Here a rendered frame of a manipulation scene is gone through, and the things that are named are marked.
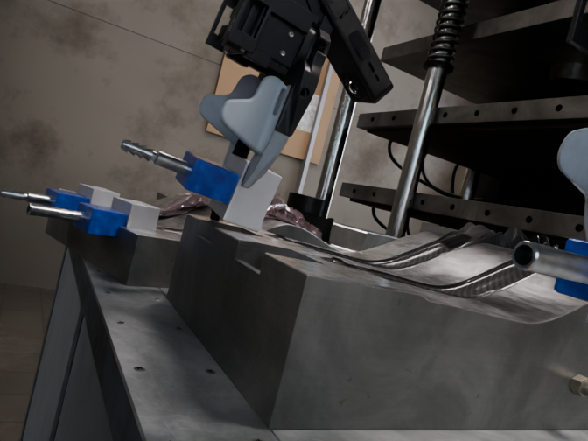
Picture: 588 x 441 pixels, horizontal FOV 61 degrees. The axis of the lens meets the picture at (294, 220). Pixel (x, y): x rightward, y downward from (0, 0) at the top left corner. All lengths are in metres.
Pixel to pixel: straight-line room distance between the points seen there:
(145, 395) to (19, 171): 3.21
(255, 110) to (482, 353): 0.25
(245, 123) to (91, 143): 3.11
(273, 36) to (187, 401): 0.28
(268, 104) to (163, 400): 0.24
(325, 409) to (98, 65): 3.31
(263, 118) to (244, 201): 0.07
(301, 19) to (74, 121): 3.11
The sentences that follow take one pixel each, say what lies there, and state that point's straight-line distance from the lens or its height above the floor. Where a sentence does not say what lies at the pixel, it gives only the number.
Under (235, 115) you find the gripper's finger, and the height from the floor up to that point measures 0.98.
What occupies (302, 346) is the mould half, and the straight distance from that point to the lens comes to 0.29.
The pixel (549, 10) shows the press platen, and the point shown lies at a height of 1.52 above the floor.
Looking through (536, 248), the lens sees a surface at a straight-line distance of 0.22.
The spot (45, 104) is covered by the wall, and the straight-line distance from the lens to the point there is 3.48.
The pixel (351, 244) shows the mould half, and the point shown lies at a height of 0.88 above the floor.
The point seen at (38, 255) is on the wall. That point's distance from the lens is 3.55.
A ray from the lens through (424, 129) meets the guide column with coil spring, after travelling 1.46.
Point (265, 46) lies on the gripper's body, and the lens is 0.42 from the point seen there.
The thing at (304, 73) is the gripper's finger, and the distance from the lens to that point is 0.41.
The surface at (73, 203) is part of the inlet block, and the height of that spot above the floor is 0.86.
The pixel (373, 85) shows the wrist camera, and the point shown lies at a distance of 0.47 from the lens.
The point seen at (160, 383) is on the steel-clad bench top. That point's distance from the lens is 0.33.
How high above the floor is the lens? 0.93
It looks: 2 degrees down
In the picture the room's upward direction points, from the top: 14 degrees clockwise
